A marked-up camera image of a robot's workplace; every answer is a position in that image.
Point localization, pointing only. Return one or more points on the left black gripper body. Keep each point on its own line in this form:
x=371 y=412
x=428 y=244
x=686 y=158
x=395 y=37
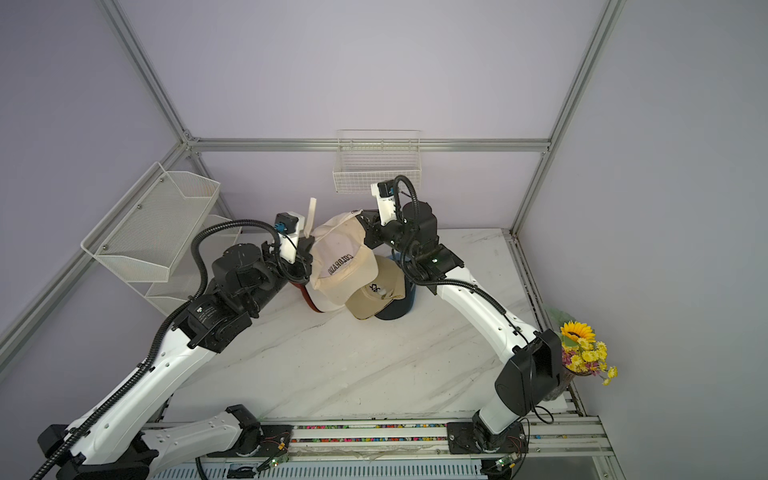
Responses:
x=296 y=272

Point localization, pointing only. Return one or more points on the beige baseball cap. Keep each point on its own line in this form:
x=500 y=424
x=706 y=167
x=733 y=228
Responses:
x=341 y=261

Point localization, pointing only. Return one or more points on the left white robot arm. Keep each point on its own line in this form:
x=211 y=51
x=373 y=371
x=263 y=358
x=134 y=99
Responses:
x=111 y=440

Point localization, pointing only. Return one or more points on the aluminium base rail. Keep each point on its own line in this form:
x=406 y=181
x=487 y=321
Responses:
x=556 y=436

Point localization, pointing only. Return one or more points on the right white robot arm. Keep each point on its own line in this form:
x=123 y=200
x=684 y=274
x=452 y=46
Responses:
x=531 y=358

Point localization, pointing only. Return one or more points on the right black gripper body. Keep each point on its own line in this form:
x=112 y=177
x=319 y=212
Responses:
x=384 y=235

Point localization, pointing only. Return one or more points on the white mesh two-tier shelf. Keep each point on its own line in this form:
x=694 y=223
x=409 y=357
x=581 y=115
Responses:
x=145 y=239

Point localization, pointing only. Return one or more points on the white baseball cap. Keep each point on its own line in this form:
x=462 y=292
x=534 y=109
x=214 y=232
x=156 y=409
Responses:
x=320 y=302

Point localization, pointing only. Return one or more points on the aluminium frame rails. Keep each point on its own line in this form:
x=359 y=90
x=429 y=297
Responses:
x=16 y=340

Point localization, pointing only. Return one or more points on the dark red baseball cap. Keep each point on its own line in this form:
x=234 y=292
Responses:
x=306 y=297

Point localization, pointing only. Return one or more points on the sunflower bouquet in vase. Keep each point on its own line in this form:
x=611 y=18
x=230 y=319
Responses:
x=582 y=354

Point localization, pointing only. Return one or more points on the khaki tan baseball cap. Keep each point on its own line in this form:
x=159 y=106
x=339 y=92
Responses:
x=363 y=304

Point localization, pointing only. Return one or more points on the dark navy baseball cap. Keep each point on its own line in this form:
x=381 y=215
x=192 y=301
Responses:
x=392 y=285

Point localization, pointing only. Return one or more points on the white wire wall basket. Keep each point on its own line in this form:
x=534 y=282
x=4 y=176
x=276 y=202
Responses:
x=368 y=156

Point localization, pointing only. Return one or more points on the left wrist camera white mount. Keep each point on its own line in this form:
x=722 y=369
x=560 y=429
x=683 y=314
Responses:
x=290 y=227

